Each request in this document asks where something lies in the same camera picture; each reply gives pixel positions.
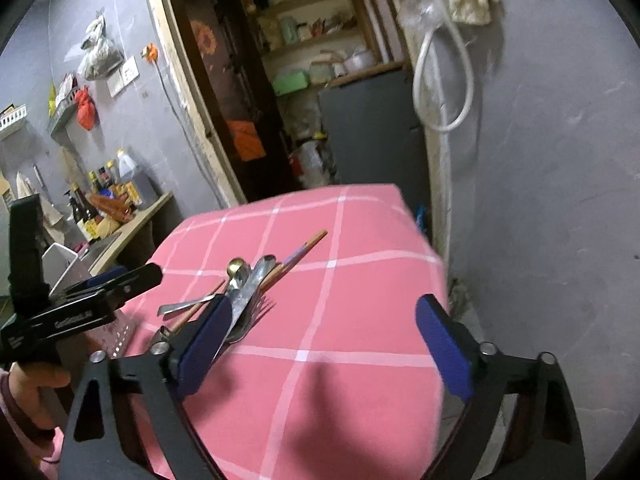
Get wooden chopstick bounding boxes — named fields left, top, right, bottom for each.
left=169, top=230, right=329, bottom=333
left=260, top=245, right=307, bottom=292

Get large oil bottle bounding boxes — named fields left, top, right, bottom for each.
left=116, top=149, right=158, bottom=211

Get wooden door frame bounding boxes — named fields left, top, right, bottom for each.
left=150, top=0, right=453, bottom=261

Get orange flower sticker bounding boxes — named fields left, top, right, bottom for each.
left=192, top=20, right=218, bottom=58

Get beige hanging towel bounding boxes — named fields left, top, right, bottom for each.
left=15, top=171, right=63, bottom=226

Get grey cabinet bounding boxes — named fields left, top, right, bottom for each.
left=317, top=67, right=431, bottom=211

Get dark sauce bottle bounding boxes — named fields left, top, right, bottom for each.
left=70, top=182, right=96, bottom=226

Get grey power cable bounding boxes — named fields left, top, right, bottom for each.
left=157, top=60, right=218, bottom=198

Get white wall rack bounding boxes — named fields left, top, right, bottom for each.
left=0, top=104, right=28, bottom=141

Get metal pot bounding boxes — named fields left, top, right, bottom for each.
left=342, top=50, right=376, bottom=73

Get hanging plastic bag dark contents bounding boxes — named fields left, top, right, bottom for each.
left=77, top=10, right=125, bottom=81

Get clear plastic bag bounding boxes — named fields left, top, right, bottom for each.
left=397, top=0, right=453, bottom=33

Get plastic bags pile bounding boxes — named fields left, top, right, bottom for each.
left=292, top=140, right=333, bottom=188

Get dark door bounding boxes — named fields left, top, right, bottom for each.
left=180, top=0, right=296, bottom=203

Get wooden kitchen counter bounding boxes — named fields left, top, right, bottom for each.
left=87, top=191, right=173, bottom=276

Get wooden wall shelves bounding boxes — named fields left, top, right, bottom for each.
left=235, top=0, right=406, bottom=91

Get steel fork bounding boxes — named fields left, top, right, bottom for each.
left=235, top=294, right=277, bottom=343

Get orange snack packet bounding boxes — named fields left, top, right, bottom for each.
left=90, top=192, right=138, bottom=223

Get white perforated utensil holder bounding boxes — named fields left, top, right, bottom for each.
left=41, top=242, right=138, bottom=361

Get person's left hand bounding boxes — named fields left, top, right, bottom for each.
left=7, top=360, right=72, bottom=432

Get green box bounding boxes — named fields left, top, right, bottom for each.
left=272, top=71, right=311, bottom=97

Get gold spoon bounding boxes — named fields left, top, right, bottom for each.
left=226, top=258, right=247, bottom=292

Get white hose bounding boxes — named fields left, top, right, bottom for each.
left=412, top=20, right=475, bottom=133

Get red bag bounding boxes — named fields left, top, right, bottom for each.
left=75, top=86, right=97, bottom=132

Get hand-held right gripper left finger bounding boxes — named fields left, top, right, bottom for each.
left=60, top=294, right=233, bottom=480

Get pink checked tablecloth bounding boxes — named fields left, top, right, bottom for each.
left=117, top=183, right=449, bottom=480

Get silver metal spoon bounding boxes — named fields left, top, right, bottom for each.
left=212, top=260, right=262, bottom=361

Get grey wall rack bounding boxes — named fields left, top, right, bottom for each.
left=47, top=87, right=83, bottom=136

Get person's left forearm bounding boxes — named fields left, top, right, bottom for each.
left=0, top=367, right=66, bottom=480

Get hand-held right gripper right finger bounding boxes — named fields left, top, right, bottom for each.
left=416, top=292, right=586, bottom=480

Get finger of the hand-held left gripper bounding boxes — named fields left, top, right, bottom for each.
left=100, top=262, right=164, bottom=312
left=52, top=266, right=130, bottom=302

